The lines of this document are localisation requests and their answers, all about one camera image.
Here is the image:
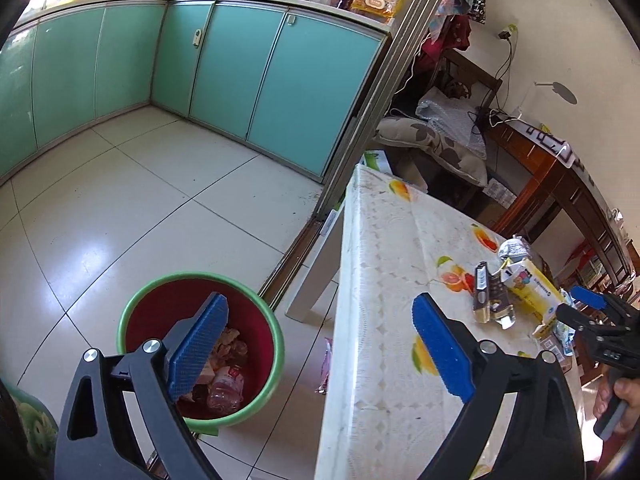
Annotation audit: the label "clear plastic wrapper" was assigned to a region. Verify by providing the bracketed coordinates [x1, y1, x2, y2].
[206, 382, 246, 412]

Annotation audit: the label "green white box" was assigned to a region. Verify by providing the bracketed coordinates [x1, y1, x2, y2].
[362, 150, 393, 173]

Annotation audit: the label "wooden desk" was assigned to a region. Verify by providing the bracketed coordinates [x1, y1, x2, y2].
[492, 120, 640, 301]

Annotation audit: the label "person's right hand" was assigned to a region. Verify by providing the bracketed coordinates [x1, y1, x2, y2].
[593, 376, 640, 435]

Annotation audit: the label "reddish pink wrapper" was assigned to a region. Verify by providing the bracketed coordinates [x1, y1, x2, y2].
[317, 337, 335, 396]

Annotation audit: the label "red bucket green rim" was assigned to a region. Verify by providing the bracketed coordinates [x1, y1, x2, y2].
[116, 272, 286, 438]

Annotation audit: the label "teal lower kitchen cabinets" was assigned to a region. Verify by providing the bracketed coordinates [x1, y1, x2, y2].
[0, 0, 393, 183]

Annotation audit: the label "dark wooden chair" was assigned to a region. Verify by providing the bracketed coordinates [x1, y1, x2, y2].
[390, 47, 503, 201]

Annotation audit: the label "fruit print tablecloth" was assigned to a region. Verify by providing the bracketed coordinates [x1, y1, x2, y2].
[314, 164, 588, 480]

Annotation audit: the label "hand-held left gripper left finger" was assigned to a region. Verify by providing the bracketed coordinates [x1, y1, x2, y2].
[54, 291, 230, 480]

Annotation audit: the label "purple patterned white mat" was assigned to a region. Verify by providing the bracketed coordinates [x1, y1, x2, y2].
[520, 122, 596, 186]

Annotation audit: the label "white table leg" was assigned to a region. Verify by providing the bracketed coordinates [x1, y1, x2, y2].
[286, 208, 346, 323]

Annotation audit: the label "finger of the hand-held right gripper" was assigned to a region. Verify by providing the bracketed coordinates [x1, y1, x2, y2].
[556, 302, 608, 346]
[570, 285, 626, 316]

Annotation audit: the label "leaf print pillow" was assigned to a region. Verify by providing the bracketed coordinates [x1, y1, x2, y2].
[374, 116, 488, 187]

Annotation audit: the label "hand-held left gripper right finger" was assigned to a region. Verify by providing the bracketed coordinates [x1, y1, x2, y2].
[411, 291, 586, 480]

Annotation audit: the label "red garment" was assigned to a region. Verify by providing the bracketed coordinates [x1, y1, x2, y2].
[420, 12, 473, 73]

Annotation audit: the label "person's printed clothing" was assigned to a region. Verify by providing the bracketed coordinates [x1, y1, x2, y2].
[0, 380, 58, 480]

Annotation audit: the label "black cable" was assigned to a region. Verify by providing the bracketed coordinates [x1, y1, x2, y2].
[470, 35, 516, 133]

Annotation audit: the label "yellow white box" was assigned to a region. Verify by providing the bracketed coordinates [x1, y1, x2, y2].
[500, 257, 568, 338]

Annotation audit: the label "white blue wrapper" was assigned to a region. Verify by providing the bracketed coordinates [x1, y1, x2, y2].
[552, 320, 576, 356]

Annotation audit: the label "metal sliding door frame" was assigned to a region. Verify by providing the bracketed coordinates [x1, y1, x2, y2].
[257, 0, 451, 311]

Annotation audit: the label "crumpled clear plastic bag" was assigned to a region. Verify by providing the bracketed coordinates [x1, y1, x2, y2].
[416, 97, 488, 161]

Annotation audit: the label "brown cardboard box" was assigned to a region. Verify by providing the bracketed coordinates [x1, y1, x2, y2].
[539, 335, 573, 373]

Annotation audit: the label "pink heart snack bag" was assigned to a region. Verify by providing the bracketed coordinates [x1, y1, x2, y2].
[200, 365, 246, 391]

